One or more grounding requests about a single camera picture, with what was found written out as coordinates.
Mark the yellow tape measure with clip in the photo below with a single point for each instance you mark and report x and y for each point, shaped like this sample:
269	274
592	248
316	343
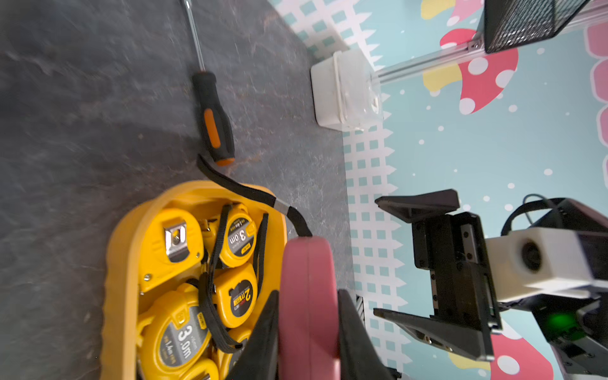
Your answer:
172	244

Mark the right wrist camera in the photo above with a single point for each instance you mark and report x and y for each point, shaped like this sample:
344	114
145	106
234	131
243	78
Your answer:
539	261

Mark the pink tape measure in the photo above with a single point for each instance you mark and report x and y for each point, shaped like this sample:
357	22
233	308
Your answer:
308	312

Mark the yellow storage tray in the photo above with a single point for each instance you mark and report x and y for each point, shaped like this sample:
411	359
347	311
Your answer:
124	299

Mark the large yellow 3m tape measure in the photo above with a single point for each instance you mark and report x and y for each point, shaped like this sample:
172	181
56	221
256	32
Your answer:
171	335

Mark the black orange screwdriver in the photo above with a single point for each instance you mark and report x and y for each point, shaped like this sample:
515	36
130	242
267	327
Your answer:
217	126

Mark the black mesh wall basket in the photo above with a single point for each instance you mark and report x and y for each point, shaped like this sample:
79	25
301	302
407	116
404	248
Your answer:
514	23

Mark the yellow 2m tape measure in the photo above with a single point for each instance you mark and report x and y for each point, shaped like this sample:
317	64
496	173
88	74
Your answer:
236	292

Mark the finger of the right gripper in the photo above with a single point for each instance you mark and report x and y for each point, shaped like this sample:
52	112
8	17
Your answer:
473	344
412	209

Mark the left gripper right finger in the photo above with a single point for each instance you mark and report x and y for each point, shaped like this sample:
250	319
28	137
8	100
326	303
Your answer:
358	358

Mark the white plastic toolbox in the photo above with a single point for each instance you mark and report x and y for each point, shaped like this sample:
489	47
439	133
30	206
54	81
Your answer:
346	92

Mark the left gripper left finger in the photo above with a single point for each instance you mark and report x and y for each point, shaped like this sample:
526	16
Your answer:
259	358

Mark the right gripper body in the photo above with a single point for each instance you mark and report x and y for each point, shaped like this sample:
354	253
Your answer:
452	248

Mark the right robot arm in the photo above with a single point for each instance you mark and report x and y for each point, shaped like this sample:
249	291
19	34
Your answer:
576	329

